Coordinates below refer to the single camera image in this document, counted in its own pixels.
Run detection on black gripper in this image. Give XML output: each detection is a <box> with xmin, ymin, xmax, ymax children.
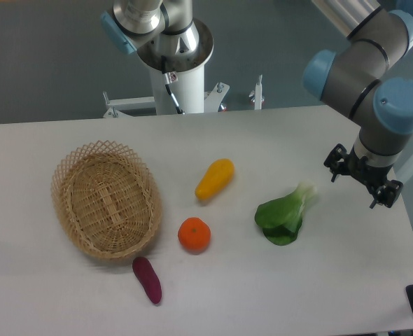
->
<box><xmin>323</xmin><ymin>143</ymin><xmax>403</xmax><ymax>209</ymax></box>

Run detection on green bok choy vegetable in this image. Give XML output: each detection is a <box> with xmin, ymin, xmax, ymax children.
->
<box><xmin>254</xmin><ymin>181</ymin><xmax>317</xmax><ymax>246</ymax></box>

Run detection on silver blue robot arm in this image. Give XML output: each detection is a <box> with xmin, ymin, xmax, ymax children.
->
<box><xmin>100</xmin><ymin>1</ymin><xmax>413</xmax><ymax>207</ymax></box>

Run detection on yellow papaya fruit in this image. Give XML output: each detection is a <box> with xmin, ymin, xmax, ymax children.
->
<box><xmin>195</xmin><ymin>158</ymin><xmax>235</xmax><ymax>202</ymax></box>

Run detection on orange tangerine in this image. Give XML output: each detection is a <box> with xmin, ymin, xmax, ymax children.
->
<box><xmin>178</xmin><ymin>217</ymin><xmax>211</xmax><ymax>252</ymax></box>

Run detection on purple sweet potato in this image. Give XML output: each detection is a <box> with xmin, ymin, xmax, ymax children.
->
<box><xmin>132</xmin><ymin>257</ymin><xmax>162</xmax><ymax>305</ymax></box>

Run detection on woven wicker basket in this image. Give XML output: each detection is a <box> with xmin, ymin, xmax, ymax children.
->
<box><xmin>51</xmin><ymin>141</ymin><xmax>162</xmax><ymax>262</ymax></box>

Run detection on white base frame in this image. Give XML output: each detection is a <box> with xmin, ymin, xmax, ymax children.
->
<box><xmin>101</xmin><ymin>73</ymin><xmax>267</xmax><ymax>119</ymax></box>

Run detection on black cable on pedestal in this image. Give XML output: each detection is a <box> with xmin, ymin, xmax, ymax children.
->
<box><xmin>160</xmin><ymin>55</ymin><xmax>186</xmax><ymax>116</ymax></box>

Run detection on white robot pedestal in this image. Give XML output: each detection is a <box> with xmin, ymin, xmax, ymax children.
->
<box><xmin>138</xmin><ymin>18</ymin><xmax>214</xmax><ymax>115</ymax></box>

